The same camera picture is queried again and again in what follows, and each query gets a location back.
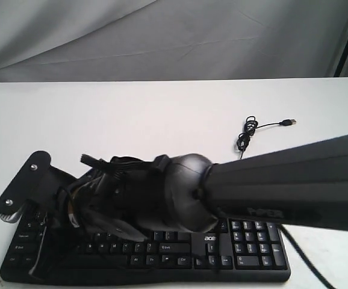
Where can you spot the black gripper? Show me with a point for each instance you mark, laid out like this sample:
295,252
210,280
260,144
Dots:
125,196

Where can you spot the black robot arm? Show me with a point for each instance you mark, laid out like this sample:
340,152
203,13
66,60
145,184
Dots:
306,186

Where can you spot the black acer keyboard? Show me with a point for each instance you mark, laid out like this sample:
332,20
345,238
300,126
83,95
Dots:
235,251

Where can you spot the grey backdrop cloth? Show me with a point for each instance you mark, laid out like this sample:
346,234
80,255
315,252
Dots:
79,41

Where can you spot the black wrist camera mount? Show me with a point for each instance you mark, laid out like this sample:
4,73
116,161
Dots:
37,182

